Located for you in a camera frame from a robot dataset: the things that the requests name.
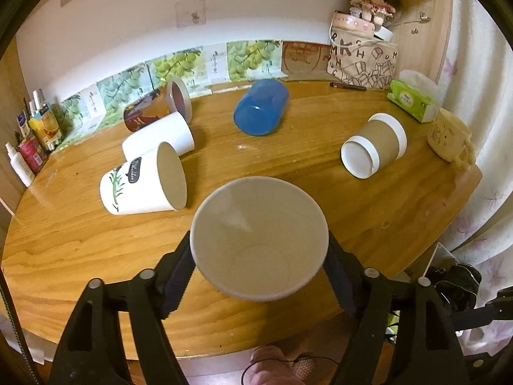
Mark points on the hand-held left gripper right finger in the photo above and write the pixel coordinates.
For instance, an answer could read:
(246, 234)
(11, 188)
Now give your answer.
(340, 284)

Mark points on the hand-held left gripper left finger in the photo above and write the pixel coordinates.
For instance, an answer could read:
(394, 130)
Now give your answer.
(178, 284)

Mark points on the plain white paper cup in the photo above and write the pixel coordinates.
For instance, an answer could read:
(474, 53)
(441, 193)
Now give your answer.
(256, 224)
(160, 136)

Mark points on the white leaf-print paper cup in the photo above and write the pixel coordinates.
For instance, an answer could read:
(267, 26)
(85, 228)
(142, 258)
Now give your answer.
(136, 184)

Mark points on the brown-sleeved white paper cup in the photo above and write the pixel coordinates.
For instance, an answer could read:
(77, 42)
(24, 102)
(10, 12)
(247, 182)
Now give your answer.
(376, 140)

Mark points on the dark brown printed cup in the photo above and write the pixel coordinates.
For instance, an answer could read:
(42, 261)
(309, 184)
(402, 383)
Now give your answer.
(148, 110)

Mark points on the blue plastic cup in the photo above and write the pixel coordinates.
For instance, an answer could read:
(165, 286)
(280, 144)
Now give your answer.
(260, 108)

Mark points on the cream ceramic mug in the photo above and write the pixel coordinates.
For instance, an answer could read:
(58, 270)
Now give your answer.
(445, 136)

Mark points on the green tissue pack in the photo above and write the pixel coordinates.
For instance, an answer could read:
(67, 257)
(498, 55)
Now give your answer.
(412, 102)

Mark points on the white squeeze bottle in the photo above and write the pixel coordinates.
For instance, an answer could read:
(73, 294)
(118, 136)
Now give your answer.
(20, 166)

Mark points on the black pen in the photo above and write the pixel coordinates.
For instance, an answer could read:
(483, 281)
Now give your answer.
(348, 86)

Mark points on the orange juice carton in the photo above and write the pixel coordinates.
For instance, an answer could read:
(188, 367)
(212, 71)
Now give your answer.
(46, 126)

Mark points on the floral curtain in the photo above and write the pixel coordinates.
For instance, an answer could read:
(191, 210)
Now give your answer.
(485, 128)

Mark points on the row of grape posters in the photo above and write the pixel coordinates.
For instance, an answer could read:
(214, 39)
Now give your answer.
(176, 68)

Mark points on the blue-capped bottle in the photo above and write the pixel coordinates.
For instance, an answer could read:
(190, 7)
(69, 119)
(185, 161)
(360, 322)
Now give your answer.
(23, 125)

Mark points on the letter-print fabric bag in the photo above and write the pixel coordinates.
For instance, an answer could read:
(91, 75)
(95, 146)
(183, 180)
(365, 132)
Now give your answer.
(360, 62)

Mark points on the brown face drawing card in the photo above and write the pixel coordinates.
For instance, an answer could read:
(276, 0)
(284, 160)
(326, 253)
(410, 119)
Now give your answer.
(304, 58)

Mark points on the white slim bottles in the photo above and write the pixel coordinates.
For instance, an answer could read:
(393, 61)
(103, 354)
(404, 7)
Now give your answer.
(39, 100)

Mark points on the pink round box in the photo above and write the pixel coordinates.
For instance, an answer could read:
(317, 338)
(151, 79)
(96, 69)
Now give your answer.
(352, 23)

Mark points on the translucent wall sticker sheet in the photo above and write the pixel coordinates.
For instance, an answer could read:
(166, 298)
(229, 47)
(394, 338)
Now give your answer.
(190, 12)

